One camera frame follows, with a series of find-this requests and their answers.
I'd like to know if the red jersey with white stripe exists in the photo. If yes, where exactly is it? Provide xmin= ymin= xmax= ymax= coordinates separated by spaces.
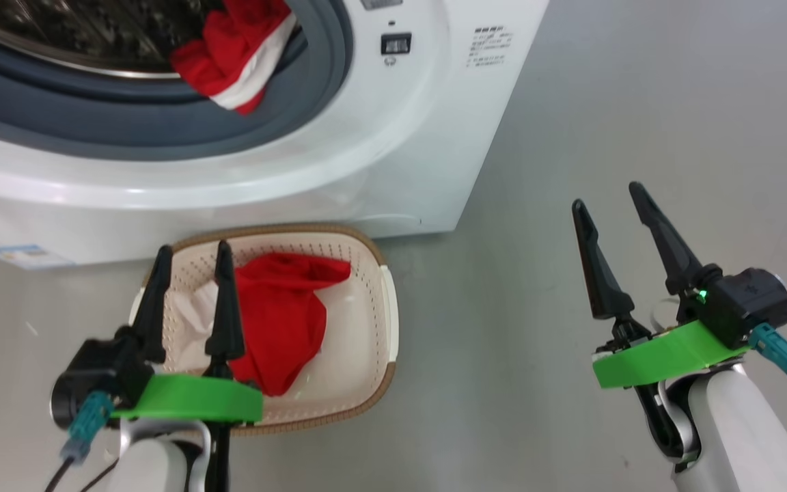
xmin=170 ymin=0 xmax=297 ymax=115

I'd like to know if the teal right camera connector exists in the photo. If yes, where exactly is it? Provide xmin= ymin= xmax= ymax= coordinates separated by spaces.
xmin=749 ymin=323 xmax=787 ymax=392

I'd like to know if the black left camera cable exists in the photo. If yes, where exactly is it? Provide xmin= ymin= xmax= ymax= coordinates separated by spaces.
xmin=44 ymin=456 xmax=121 ymax=492

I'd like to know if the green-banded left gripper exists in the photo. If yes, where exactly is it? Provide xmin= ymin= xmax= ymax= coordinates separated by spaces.
xmin=110 ymin=239 xmax=264 ymax=425

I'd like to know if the stainless steel washer drum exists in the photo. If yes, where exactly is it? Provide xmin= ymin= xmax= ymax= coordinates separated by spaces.
xmin=0 ymin=0 xmax=225 ymax=80

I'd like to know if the teal camera connector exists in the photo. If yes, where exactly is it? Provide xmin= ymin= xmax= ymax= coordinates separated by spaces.
xmin=749 ymin=323 xmax=787 ymax=392
xmin=60 ymin=391 xmax=115 ymax=466

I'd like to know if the teal left camera connector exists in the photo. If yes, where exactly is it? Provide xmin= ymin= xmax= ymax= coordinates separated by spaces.
xmin=60 ymin=391 xmax=115 ymax=466

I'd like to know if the red and white garment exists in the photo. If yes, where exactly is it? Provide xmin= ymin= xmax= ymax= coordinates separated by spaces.
xmin=161 ymin=251 xmax=352 ymax=398

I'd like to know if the blue energy label sticker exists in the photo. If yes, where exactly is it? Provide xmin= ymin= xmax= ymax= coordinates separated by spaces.
xmin=0 ymin=244 xmax=74 ymax=270

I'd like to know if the white front-load washing machine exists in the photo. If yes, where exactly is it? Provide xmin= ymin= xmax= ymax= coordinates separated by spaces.
xmin=0 ymin=0 xmax=550 ymax=271

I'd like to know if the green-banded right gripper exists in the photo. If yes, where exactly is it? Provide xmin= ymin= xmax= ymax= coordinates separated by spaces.
xmin=571 ymin=181 xmax=750 ymax=390

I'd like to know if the cream perforated laundry basket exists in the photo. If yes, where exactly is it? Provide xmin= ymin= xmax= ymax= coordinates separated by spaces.
xmin=130 ymin=223 xmax=400 ymax=437

